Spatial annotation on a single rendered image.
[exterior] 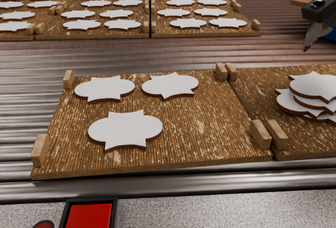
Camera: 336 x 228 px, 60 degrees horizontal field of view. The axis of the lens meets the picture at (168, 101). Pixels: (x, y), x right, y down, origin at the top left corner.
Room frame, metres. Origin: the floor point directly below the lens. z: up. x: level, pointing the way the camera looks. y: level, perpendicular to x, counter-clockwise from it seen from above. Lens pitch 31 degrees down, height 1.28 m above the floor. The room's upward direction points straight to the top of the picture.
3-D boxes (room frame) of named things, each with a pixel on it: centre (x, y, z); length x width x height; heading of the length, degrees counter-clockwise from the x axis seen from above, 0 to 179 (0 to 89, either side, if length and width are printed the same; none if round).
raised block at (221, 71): (0.69, -0.14, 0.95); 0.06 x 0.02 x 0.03; 7
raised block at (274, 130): (0.42, -0.20, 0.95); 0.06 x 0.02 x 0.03; 7
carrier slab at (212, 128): (0.54, 0.04, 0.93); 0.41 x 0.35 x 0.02; 97
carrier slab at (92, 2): (1.56, 0.30, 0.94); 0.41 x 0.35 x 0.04; 93
